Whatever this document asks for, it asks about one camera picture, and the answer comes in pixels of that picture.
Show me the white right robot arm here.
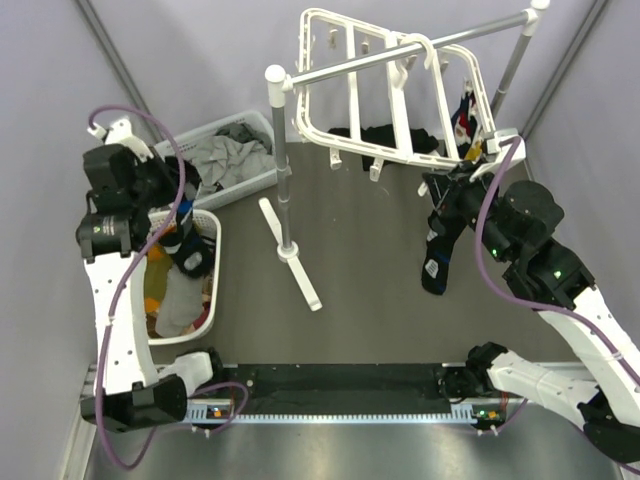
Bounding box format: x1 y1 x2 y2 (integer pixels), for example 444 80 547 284
420 162 639 465

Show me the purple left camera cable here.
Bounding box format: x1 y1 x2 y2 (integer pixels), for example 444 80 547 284
87 103 250 471

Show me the black garment on floor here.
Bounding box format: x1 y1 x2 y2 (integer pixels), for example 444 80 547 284
329 124 439 172

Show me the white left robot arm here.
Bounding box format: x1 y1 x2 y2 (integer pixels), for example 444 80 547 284
76 143 227 433

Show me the purple camera cable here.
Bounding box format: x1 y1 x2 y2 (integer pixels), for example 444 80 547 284
472 136 640 437
87 103 250 471

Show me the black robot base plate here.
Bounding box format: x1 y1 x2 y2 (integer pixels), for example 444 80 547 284
218 364 451 414

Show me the grey clothes pile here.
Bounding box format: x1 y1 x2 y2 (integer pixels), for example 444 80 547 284
184 123 275 197

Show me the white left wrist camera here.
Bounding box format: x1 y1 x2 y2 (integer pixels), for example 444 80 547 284
87 117 153 162

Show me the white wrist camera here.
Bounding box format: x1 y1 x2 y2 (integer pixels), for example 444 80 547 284
87 117 153 162
470 128 527 182

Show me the white oval sock basket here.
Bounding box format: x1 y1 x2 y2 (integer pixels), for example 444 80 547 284
143 209 222 346

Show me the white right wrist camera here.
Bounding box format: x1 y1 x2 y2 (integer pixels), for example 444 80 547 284
470 128 527 182

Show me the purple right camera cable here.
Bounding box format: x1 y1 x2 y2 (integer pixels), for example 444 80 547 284
472 136 640 437

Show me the white rectangular laundry basket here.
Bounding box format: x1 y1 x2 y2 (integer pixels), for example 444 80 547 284
175 110 277 211

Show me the navy santa sock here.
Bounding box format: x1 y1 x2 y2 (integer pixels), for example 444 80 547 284
451 80 481 158

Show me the black blue patterned sock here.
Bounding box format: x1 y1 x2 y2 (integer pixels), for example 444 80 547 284
421 211 466 296

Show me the grey white drying rack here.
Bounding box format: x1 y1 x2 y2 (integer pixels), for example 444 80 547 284
259 1 549 312

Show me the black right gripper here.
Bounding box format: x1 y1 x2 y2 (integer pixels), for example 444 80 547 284
424 157 513 263

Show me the white clip sock hanger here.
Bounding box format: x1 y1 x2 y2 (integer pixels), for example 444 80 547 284
285 8 496 182

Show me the grey slotted cable duct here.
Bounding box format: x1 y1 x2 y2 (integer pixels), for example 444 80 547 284
182 402 505 427

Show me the yellow bear sock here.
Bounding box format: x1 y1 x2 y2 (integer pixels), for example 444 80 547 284
464 140 483 162

